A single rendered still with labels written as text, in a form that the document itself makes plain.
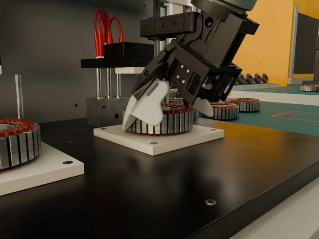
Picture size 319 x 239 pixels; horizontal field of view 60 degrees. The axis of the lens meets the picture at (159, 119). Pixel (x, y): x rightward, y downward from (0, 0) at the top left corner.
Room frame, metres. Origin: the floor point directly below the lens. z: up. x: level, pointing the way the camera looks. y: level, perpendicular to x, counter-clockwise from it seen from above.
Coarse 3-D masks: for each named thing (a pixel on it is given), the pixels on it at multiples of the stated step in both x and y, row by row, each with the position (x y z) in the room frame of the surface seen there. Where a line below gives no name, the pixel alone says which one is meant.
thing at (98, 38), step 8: (96, 16) 0.54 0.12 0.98; (104, 16) 0.55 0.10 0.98; (104, 24) 0.56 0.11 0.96; (120, 24) 0.55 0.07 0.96; (96, 32) 0.54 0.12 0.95; (104, 32) 0.57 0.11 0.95; (120, 32) 0.55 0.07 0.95; (96, 40) 0.54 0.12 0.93; (104, 40) 0.58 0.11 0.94; (112, 40) 0.55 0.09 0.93; (120, 40) 0.54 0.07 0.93; (96, 48) 0.54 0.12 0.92; (96, 56) 0.54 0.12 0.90
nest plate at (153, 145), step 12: (96, 132) 0.43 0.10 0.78; (108, 132) 0.41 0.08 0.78; (120, 132) 0.41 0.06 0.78; (192, 132) 0.41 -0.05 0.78; (204, 132) 0.41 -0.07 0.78; (216, 132) 0.42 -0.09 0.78; (120, 144) 0.38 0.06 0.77; (132, 144) 0.36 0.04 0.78; (144, 144) 0.34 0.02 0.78; (156, 144) 0.34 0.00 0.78; (168, 144) 0.35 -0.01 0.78; (180, 144) 0.36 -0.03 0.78; (192, 144) 0.38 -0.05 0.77
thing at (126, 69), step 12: (108, 48) 0.48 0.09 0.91; (120, 48) 0.46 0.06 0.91; (132, 48) 0.46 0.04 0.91; (144, 48) 0.48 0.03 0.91; (84, 60) 0.54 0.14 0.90; (96, 60) 0.51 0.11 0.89; (108, 60) 0.48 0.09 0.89; (120, 60) 0.45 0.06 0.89; (132, 60) 0.46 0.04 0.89; (144, 60) 0.48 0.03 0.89; (96, 72) 0.53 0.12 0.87; (108, 72) 0.54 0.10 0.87; (120, 72) 0.46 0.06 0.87; (132, 72) 0.44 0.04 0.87; (96, 84) 0.53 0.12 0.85; (108, 84) 0.54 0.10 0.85; (120, 84) 0.56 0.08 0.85; (96, 96) 0.53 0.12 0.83; (108, 96) 0.54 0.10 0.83
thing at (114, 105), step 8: (104, 96) 0.56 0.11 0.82; (112, 96) 0.55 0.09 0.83; (120, 96) 0.55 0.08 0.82; (88, 104) 0.53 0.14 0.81; (96, 104) 0.51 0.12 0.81; (104, 104) 0.51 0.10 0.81; (112, 104) 0.52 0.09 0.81; (120, 104) 0.53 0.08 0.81; (88, 112) 0.53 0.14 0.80; (96, 112) 0.51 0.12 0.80; (104, 112) 0.51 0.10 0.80; (112, 112) 0.52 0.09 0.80; (120, 112) 0.53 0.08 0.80; (88, 120) 0.53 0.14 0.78; (96, 120) 0.51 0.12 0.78; (104, 120) 0.51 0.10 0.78; (112, 120) 0.52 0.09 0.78; (120, 120) 0.53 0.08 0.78
